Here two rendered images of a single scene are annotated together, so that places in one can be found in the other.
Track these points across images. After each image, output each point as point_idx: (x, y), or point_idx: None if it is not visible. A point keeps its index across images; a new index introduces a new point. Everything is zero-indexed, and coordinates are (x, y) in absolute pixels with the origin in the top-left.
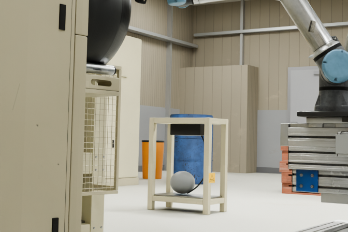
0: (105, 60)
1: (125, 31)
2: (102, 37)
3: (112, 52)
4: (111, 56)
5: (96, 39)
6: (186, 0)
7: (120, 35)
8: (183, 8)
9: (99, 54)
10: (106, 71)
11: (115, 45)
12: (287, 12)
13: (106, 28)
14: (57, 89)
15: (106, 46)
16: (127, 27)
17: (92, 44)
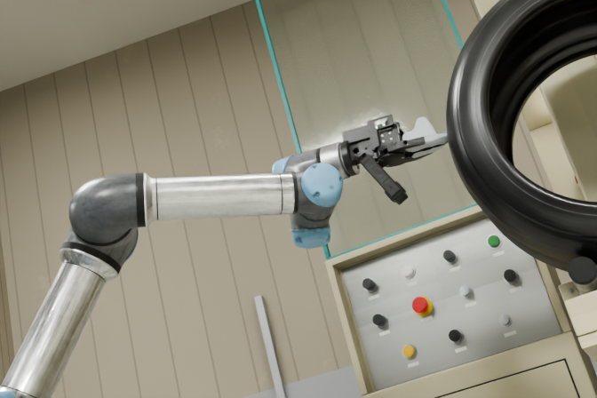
0: (565, 258)
1: (486, 210)
2: (512, 240)
3: (535, 248)
4: (548, 251)
5: (520, 247)
6: (303, 214)
7: (495, 222)
8: (325, 202)
9: (551, 259)
10: (576, 286)
11: (516, 238)
12: (92, 308)
13: (495, 225)
14: None
15: (528, 248)
16: (478, 200)
17: (534, 256)
